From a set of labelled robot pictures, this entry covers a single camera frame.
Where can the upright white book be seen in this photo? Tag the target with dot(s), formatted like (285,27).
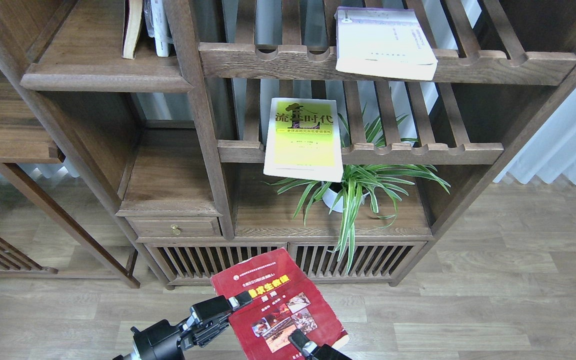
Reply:
(161,30)

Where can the red cover book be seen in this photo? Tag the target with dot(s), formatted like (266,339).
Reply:
(284,300)

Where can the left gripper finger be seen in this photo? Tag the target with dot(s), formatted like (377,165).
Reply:
(216,310)

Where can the yellow green cover book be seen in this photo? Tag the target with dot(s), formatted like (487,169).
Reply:
(303,140)

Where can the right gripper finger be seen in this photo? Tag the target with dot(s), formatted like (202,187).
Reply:
(311,351)

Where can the white plant pot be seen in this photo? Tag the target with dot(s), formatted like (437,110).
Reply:
(330,195)

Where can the green spider plant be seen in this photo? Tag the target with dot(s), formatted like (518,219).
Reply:
(362,182)

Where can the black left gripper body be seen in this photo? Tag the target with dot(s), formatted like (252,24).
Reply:
(163,341)

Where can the white cover book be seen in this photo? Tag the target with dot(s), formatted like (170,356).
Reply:
(382,42)

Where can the dark wooden bookshelf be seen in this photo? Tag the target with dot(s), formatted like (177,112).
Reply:
(178,140)

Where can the brass drawer knob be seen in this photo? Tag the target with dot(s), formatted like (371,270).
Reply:
(175,230)

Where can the upright tan book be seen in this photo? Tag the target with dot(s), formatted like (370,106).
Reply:
(132,25)

